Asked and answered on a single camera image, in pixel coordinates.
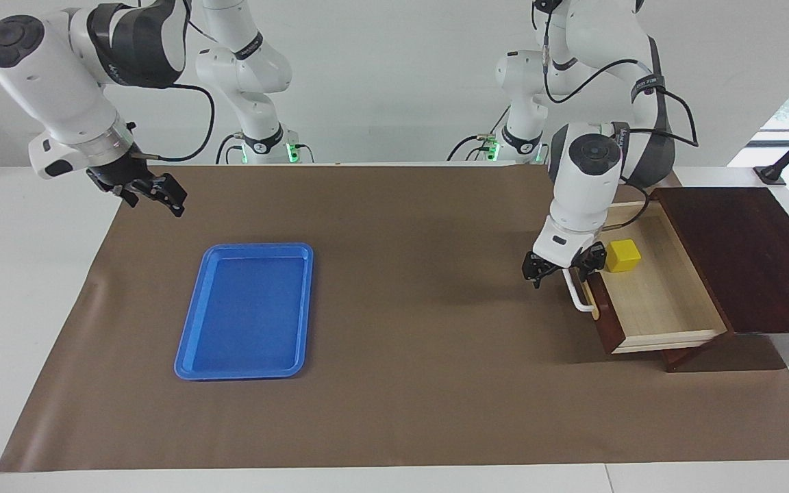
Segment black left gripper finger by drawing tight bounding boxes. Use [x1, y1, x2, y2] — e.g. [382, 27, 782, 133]
[522, 251, 548, 290]
[575, 242, 608, 286]

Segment yellow cube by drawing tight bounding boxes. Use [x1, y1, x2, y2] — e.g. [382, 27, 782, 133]
[605, 239, 642, 274]

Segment white drawer handle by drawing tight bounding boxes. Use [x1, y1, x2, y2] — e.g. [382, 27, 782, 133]
[562, 267, 601, 321]

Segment wooden drawer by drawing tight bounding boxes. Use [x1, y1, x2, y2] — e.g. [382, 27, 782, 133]
[562, 201, 729, 355]

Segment dark wooden drawer cabinet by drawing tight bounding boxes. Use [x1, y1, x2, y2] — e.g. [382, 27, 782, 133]
[648, 187, 789, 374]

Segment blue plastic tray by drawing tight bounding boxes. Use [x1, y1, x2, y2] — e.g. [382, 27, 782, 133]
[174, 242, 314, 381]

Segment brown table mat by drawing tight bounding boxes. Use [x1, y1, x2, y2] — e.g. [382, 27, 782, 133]
[0, 164, 789, 473]

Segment black right base cable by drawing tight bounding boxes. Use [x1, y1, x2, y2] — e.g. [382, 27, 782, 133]
[215, 133, 245, 165]

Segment black base cable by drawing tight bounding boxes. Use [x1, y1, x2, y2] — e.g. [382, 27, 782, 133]
[215, 133, 245, 165]
[447, 103, 512, 163]

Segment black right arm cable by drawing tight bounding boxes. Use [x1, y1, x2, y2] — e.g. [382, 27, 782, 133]
[131, 84, 216, 163]

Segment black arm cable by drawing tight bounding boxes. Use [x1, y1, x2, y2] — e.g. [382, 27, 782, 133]
[131, 84, 216, 163]
[540, 5, 700, 231]

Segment black left base cable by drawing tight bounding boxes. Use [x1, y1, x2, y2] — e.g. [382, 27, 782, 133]
[447, 103, 512, 163]

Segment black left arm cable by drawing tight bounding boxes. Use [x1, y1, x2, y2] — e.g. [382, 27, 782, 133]
[540, 5, 700, 231]

